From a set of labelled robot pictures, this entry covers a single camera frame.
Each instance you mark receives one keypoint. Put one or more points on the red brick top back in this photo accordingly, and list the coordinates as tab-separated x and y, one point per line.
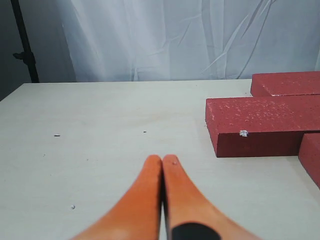
261	126

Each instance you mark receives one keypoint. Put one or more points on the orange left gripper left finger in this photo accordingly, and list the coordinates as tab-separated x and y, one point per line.
137	215

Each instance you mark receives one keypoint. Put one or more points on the white backdrop curtain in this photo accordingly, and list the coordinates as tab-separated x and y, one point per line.
167	40

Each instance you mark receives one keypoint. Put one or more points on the red brick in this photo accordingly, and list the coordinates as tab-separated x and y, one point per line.
285	84
261	126
309	156

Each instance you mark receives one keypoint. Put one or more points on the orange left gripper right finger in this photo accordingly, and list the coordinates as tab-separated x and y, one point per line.
188	214

